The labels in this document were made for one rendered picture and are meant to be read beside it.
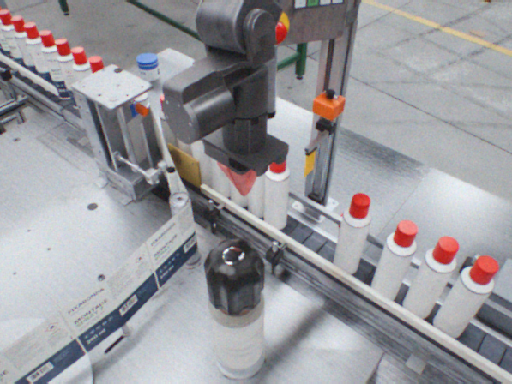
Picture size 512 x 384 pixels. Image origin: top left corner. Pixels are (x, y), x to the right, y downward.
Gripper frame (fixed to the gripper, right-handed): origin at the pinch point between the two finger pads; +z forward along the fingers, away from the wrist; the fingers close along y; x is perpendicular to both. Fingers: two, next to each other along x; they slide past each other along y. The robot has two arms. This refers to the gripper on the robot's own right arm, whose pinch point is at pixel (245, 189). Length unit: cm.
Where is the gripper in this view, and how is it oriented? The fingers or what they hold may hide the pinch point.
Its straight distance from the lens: 64.3
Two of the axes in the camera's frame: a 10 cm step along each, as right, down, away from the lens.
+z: -0.1, 7.0, 7.1
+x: 6.4, -5.4, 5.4
